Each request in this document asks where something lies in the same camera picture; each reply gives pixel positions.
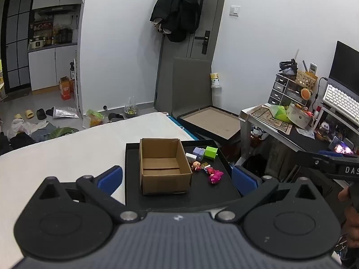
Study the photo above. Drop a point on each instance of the grey padded panel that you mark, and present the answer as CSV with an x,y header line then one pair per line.
x,y
190,86

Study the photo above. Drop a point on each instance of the clear plastic bag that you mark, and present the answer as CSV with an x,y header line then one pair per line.
x,y
130,109

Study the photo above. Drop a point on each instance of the dark cloth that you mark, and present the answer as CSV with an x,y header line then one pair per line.
x,y
16,143

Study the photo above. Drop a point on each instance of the white keyboard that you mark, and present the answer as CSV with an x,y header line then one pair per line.
x,y
340,99

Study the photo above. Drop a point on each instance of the black framed brown board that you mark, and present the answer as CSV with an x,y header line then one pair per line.
x,y
213,122

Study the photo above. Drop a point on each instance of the person's right hand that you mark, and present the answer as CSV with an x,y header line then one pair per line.
x,y
352,221

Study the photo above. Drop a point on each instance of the black hanging coat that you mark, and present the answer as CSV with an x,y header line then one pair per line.
x,y
176,5

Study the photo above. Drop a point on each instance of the orange carton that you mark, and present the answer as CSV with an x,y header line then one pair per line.
x,y
66,89

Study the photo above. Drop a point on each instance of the green tissue pack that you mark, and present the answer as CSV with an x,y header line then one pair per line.
x,y
279,113

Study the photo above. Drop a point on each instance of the grey door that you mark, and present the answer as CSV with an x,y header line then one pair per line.
x,y
213,33

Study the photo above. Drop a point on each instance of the wicker basket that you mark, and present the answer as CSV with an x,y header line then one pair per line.
x,y
305,78

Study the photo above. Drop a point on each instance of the green cube toy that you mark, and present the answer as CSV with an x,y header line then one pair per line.
x,y
210,152

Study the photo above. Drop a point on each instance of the black tray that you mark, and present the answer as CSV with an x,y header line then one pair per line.
x,y
207,193

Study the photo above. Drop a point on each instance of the purple cube toy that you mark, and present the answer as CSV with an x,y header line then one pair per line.
x,y
199,152

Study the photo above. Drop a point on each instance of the black gadget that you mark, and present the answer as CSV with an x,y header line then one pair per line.
x,y
288,67

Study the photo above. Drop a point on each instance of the silver foil bag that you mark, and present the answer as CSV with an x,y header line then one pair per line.
x,y
65,112

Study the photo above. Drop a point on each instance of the green and orange snack bag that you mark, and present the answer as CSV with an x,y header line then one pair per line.
x,y
94,117

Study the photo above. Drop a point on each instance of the yellow and white canister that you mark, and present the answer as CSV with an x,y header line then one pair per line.
x,y
215,80

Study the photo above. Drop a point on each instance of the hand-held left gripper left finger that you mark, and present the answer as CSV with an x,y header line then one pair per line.
x,y
110,180

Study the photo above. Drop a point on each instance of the white plastic bag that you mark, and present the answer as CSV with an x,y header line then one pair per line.
x,y
22,127

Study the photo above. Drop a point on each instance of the white light switch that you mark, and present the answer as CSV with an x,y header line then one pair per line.
x,y
234,10

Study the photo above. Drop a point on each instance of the brown cardboard box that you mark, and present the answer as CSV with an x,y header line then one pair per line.
x,y
165,183

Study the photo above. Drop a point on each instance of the round white tin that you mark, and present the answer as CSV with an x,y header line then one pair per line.
x,y
298,117

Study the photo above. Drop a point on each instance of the black monitor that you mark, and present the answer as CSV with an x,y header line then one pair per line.
x,y
346,61

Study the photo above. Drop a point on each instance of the white thermometer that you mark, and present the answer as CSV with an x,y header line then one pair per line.
x,y
313,67

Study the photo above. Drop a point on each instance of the patterned paper mat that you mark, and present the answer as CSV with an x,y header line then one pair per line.
x,y
260,116

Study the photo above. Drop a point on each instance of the burger toy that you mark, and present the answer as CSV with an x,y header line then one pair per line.
x,y
306,93

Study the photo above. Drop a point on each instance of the white kitchen cabinet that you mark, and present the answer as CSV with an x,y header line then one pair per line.
x,y
47,67

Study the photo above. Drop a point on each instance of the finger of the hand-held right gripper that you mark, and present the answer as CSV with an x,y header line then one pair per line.
x,y
336,154
317,161

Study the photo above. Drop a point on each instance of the black slippers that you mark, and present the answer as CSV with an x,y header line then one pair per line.
x,y
41,114

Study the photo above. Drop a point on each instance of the panda figure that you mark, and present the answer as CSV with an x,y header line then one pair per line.
x,y
324,127

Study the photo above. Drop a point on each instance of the yellow slippers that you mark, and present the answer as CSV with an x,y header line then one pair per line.
x,y
28,114

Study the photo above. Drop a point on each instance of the grey drawer organizer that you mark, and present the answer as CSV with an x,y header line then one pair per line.
x,y
279,89

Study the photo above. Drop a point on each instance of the white block toy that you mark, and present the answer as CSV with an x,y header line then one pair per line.
x,y
190,157

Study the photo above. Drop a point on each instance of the phone with lit screen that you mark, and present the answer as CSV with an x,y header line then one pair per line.
x,y
340,145

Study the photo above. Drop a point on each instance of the black desk mat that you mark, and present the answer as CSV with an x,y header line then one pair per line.
x,y
303,141

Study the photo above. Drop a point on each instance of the brown-haired doll figure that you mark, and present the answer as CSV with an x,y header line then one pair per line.
x,y
196,166

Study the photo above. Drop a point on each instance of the black shoe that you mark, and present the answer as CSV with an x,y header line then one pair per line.
x,y
115,116

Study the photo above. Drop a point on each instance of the black framed glass door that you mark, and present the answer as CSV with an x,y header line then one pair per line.
x,y
16,39

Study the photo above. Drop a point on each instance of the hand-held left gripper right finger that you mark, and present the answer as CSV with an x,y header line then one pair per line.
x,y
244,180

